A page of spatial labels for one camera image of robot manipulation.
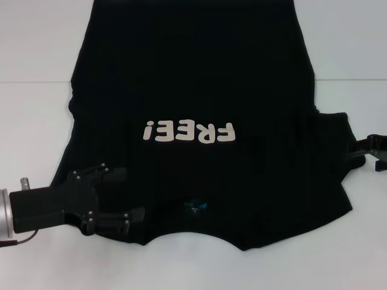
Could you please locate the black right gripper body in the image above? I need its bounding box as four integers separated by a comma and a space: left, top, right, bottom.
366, 136, 387, 161

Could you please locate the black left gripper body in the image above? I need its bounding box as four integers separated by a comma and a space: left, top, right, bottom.
8, 170, 99, 236

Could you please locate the black T-shirt with FREE print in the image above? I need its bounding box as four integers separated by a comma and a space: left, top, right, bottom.
50, 0, 366, 252

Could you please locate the thin cable on left arm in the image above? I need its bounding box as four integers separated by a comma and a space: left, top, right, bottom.
0, 229, 39, 248

